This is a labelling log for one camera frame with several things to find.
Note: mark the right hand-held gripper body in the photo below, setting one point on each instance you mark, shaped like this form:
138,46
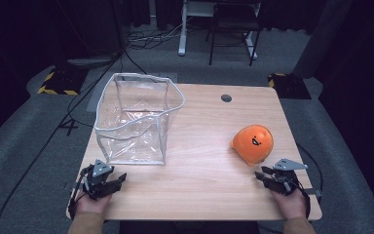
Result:
284,177

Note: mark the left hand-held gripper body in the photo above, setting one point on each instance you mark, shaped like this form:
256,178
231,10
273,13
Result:
101,182

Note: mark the person's left hand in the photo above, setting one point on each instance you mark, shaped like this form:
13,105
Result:
91,204

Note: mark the person's right hand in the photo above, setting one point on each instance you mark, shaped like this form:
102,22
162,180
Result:
290,205

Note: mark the orange plush toy smiling face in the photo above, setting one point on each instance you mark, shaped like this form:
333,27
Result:
252,143

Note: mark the clear plastic bag white trim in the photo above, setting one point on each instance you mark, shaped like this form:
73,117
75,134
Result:
136,123

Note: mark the grey round table grommet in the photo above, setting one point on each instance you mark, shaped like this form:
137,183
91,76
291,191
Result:
226,98

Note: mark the yellow black striped stand base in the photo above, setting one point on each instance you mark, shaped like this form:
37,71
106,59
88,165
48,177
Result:
63,83
288,86

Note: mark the black chair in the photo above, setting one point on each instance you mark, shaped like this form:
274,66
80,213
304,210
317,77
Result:
235,22

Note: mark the white desk frame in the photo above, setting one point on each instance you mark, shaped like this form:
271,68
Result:
184,29

